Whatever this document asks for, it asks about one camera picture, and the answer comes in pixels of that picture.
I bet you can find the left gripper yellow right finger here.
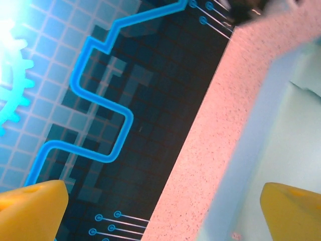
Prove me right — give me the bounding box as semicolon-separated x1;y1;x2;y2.
260;182;321;241

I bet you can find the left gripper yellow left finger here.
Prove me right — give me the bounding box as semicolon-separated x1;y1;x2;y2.
0;180;69;241

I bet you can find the pale blue paper box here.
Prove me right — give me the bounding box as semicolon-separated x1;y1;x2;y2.
195;37;321;241

